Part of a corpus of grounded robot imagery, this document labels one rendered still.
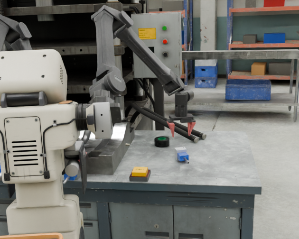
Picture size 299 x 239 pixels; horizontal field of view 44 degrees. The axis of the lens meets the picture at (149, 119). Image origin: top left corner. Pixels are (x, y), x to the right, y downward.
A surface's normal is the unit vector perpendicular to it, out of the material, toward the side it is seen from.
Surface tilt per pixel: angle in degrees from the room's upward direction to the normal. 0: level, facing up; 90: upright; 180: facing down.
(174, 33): 90
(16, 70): 47
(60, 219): 82
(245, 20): 90
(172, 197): 90
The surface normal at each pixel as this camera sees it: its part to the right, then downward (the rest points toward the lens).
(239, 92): -0.24, 0.33
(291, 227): -0.04, -0.96
